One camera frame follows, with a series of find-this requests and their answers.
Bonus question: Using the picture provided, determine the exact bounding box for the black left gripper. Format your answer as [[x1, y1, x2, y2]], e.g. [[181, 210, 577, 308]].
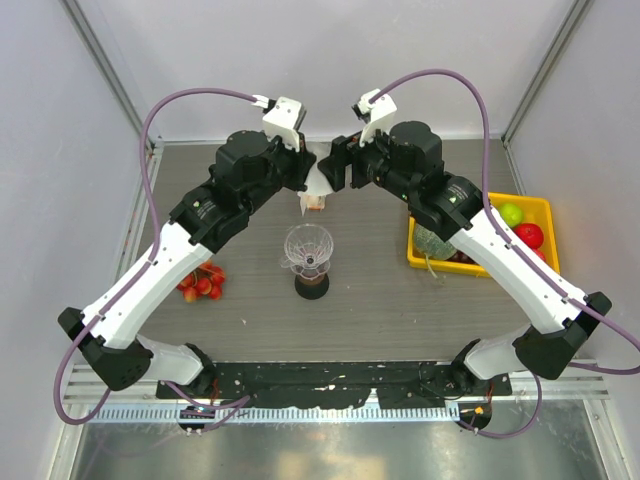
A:
[[242, 131, 317, 216]]

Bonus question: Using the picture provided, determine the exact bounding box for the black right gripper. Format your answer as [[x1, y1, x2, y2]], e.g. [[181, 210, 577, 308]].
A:
[[318, 117, 417, 204]]

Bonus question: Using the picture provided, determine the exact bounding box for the white paper coffee filter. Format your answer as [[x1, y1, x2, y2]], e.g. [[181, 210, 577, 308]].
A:
[[304, 165, 334, 197]]

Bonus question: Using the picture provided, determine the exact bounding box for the clear plastic coffee dripper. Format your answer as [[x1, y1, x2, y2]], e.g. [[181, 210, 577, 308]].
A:
[[280, 223, 334, 279]]

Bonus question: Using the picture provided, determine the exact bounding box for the black base glass carafe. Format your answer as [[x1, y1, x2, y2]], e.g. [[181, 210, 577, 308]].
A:
[[291, 261, 330, 300]]

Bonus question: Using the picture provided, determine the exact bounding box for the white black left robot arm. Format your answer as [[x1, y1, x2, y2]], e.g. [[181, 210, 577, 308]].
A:
[[58, 131, 316, 398]]

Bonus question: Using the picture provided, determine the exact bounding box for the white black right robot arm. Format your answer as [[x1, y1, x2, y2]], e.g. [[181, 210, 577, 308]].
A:
[[319, 121, 611, 394]]

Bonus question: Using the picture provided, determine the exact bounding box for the stack of paper filters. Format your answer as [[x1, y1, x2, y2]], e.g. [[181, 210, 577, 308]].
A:
[[297, 142, 330, 215]]

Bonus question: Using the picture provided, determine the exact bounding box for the green netted melon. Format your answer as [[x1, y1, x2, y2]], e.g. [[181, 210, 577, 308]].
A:
[[412, 224, 457, 261]]

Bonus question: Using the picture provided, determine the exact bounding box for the red grape bunch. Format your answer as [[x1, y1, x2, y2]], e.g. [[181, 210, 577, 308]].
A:
[[450, 251, 475, 264]]

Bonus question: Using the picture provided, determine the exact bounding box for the red cherry bunch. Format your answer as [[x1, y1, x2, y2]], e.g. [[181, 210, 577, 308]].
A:
[[176, 260, 227, 303]]

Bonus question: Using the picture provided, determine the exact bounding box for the green apple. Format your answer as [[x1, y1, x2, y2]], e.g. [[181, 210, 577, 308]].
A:
[[498, 203, 524, 228]]

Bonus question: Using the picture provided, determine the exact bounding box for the yellow plastic fruit tray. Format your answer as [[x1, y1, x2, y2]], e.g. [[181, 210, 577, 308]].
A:
[[406, 192, 561, 278]]

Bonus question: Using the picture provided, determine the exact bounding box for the red apple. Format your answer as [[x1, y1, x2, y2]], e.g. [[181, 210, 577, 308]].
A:
[[513, 223, 545, 250]]

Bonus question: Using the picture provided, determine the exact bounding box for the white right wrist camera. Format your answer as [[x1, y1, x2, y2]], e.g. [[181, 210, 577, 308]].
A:
[[352, 89, 397, 147]]

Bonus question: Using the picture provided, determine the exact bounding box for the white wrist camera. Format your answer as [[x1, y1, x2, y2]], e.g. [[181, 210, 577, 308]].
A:
[[352, 89, 397, 147], [252, 95, 306, 153]]

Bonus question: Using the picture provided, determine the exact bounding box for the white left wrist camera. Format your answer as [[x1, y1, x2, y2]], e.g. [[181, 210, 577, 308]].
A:
[[252, 95, 306, 153]]

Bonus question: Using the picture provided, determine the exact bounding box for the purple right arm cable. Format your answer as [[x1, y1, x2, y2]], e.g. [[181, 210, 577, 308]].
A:
[[374, 68, 640, 444]]

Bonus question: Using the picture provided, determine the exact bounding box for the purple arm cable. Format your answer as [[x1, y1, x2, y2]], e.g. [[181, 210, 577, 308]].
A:
[[53, 88, 261, 434], [374, 68, 640, 444]]

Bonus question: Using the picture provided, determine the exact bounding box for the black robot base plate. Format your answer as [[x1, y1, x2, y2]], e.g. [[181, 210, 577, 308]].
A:
[[179, 361, 512, 410]]

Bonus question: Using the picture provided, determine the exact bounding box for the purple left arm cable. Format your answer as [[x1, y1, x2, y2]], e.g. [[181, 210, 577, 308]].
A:
[[53, 88, 261, 434]]

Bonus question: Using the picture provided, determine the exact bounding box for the white slotted cable duct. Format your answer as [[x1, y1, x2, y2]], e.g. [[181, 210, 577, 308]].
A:
[[92, 401, 460, 424]]

